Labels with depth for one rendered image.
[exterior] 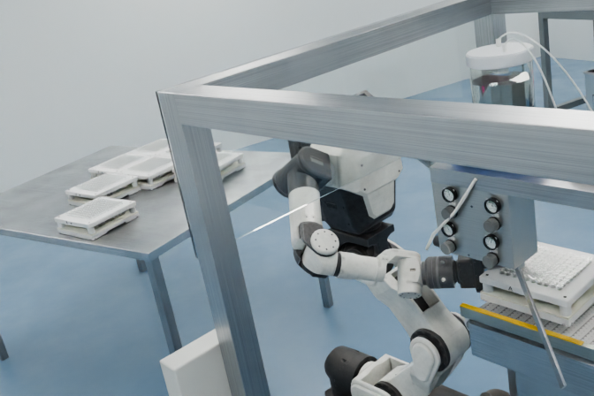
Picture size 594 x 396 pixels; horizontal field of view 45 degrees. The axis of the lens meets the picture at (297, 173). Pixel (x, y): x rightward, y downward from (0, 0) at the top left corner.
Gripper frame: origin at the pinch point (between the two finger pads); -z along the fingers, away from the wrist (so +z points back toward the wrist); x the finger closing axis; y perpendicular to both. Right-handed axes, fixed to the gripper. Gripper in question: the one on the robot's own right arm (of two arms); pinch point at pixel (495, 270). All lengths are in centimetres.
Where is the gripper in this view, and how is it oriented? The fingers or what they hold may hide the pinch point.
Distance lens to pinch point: 198.1
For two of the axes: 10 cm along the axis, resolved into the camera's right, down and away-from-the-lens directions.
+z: -9.5, 0.9, 3.0
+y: -2.6, 3.4, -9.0
